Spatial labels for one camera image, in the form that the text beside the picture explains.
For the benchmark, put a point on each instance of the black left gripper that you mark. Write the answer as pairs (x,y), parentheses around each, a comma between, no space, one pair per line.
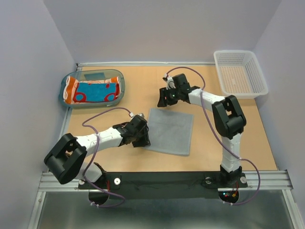
(145,140)

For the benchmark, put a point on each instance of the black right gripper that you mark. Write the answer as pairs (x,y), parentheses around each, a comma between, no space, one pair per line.
(163,102)

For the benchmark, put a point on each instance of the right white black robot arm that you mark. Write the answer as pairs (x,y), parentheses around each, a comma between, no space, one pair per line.
(225,119)

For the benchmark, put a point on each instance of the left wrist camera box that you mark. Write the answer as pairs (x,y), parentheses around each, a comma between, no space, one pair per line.
(141,115)

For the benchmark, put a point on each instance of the aluminium frame rail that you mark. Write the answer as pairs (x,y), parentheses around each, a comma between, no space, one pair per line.
(249,180)

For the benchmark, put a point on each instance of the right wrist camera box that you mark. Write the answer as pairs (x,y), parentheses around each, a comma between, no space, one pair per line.
(178,82)

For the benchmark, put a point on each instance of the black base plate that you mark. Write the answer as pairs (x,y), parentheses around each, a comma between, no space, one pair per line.
(167,193)

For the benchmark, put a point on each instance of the red and blue cloth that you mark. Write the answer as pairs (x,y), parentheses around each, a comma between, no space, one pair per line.
(96,92)

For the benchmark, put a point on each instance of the grey cloth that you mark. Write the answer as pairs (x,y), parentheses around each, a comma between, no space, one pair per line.
(170,132)

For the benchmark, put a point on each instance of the orange and white towel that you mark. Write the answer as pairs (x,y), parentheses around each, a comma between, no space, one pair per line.
(71,84)

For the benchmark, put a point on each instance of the teal translucent plastic tub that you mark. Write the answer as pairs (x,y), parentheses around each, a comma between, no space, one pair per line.
(94,75)

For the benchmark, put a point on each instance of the white perforated plastic basket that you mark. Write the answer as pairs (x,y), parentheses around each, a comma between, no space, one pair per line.
(240,74)

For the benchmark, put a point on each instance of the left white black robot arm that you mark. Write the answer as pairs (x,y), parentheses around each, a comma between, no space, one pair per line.
(66,160)

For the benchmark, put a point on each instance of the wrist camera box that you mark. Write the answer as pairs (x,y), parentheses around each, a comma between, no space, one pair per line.
(141,115)
(178,82)

